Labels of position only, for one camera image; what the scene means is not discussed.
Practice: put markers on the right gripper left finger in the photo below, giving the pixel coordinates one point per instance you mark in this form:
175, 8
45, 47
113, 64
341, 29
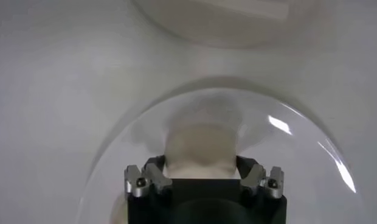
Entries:
146, 179

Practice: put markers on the white steamed baozi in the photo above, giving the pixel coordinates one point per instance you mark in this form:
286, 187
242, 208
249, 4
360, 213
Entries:
200, 149

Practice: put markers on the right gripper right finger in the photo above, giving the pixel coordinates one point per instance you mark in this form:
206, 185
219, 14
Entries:
267, 182

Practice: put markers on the white round plate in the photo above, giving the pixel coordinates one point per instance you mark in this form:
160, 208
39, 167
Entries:
292, 170

